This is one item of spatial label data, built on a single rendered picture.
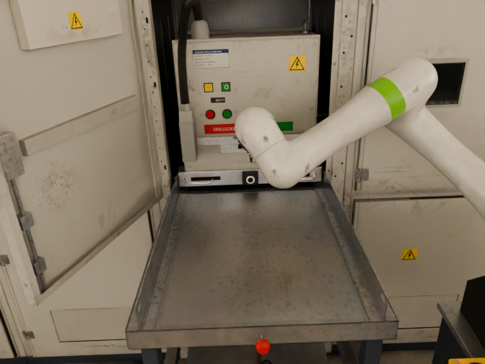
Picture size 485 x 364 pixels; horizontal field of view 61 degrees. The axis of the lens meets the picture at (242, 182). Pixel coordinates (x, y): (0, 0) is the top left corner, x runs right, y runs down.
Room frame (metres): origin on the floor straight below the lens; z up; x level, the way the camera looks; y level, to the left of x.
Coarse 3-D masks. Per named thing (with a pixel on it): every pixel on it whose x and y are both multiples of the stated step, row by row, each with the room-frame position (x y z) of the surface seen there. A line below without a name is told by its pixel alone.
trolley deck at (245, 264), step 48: (288, 192) 1.36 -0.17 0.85; (192, 240) 1.06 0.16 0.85; (240, 240) 1.05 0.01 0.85; (288, 240) 1.04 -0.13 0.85; (192, 288) 0.84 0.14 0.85; (240, 288) 0.83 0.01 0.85; (288, 288) 0.82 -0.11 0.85; (336, 288) 0.82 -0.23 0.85; (144, 336) 0.70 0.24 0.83; (192, 336) 0.70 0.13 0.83; (240, 336) 0.70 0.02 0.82; (288, 336) 0.70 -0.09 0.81; (336, 336) 0.70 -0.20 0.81; (384, 336) 0.70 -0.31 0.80
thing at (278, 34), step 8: (240, 32) 1.64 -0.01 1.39; (248, 32) 1.63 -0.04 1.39; (256, 32) 1.62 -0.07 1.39; (264, 32) 1.61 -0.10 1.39; (272, 32) 1.59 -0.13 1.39; (280, 32) 1.58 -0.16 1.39; (288, 32) 1.57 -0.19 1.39; (296, 32) 1.56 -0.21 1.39; (312, 32) 1.54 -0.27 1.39; (176, 40) 1.42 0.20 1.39; (192, 40) 1.42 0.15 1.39; (200, 40) 1.42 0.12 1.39; (208, 40) 1.42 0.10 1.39; (216, 40) 1.42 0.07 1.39; (176, 80) 1.42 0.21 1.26
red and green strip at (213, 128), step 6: (204, 126) 1.42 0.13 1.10; (210, 126) 1.42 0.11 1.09; (216, 126) 1.42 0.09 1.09; (222, 126) 1.42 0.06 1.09; (228, 126) 1.42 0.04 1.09; (234, 126) 1.42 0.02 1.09; (282, 126) 1.42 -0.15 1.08; (288, 126) 1.42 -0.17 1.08; (210, 132) 1.42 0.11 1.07; (216, 132) 1.42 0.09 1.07; (222, 132) 1.42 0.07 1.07; (228, 132) 1.42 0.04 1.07; (234, 132) 1.42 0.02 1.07
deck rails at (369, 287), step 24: (168, 216) 1.16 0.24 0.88; (336, 216) 1.17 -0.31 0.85; (168, 240) 1.06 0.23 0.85; (336, 240) 1.03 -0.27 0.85; (168, 264) 0.94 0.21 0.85; (360, 264) 0.89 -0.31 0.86; (144, 288) 0.78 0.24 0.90; (360, 288) 0.81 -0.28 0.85; (144, 312) 0.75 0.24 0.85; (384, 312) 0.70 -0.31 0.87
